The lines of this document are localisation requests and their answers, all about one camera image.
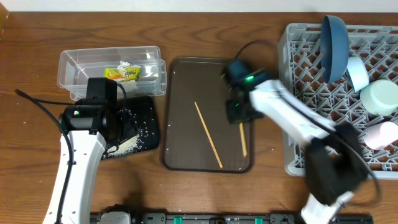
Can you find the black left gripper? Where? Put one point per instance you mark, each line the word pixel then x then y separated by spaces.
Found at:
pixel 128 126

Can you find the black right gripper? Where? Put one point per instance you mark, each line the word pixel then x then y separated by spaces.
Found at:
pixel 237 116

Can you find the wooden chopstick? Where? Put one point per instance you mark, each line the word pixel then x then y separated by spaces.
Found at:
pixel 208 135
pixel 243 139

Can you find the white rice pile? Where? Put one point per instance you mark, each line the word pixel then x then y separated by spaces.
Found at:
pixel 147 139

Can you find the yellow snack wrapper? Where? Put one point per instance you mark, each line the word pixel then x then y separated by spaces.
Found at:
pixel 120 74

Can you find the dark blue plate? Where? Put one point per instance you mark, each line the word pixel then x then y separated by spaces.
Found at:
pixel 334 46

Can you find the light blue bowl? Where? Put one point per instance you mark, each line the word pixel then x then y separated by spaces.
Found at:
pixel 357 73

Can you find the pink white cup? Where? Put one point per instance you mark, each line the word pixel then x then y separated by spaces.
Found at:
pixel 380 135

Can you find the mint green bowl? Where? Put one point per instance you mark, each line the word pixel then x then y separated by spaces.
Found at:
pixel 380 97

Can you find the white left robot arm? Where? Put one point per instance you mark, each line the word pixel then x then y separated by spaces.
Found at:
pixel 88 130

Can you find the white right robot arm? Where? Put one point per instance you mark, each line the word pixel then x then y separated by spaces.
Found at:
pixel 334 163

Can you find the black waste tray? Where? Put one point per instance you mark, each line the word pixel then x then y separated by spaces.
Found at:
pixel 139 101

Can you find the clear plastic waste bin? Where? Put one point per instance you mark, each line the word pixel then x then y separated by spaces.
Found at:
pixel 77 66

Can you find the grey dishwasher rack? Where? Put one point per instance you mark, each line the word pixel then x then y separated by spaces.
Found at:
pixel 302 74

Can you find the brown serving tray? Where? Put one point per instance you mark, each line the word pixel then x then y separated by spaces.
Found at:
pixel 185 146

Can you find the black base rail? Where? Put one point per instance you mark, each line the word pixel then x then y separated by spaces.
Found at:
pixel 161 218

